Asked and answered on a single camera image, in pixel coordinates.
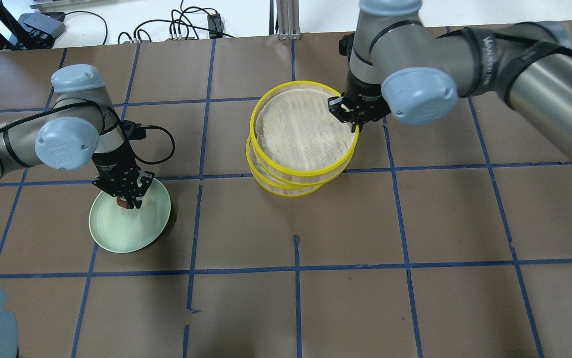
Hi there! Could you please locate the black power adapter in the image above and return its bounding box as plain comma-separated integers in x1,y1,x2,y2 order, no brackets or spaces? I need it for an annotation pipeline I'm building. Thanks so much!
207,13,224,38

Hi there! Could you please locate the aluminium frame post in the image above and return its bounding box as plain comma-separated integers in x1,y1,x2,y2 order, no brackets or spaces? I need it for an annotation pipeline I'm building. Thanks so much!
275,0,300,40

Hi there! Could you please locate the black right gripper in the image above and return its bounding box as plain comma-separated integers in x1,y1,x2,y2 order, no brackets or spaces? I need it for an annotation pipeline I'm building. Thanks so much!
328,92,391,133

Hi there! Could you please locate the light green plate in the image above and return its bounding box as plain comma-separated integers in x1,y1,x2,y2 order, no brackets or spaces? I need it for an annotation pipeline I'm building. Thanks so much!
88,179,172,253

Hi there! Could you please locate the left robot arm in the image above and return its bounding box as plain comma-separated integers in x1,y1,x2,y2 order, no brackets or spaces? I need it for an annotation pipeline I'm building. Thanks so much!
0,64,154,209

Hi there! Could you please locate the yellow steamer layer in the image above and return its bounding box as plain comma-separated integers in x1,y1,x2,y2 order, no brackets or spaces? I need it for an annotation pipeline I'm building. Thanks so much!
245,135,357,197
250,80,360,186

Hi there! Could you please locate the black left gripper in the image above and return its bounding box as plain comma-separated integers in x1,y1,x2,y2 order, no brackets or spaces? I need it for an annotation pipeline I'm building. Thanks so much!
92,169,155,209

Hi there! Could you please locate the brown bun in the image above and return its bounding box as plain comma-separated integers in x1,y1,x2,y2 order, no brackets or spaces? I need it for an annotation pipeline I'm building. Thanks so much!
118,199,134,209

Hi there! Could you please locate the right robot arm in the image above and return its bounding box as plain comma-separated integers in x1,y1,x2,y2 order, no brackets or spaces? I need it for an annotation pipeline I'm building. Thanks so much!
328,0,572,161

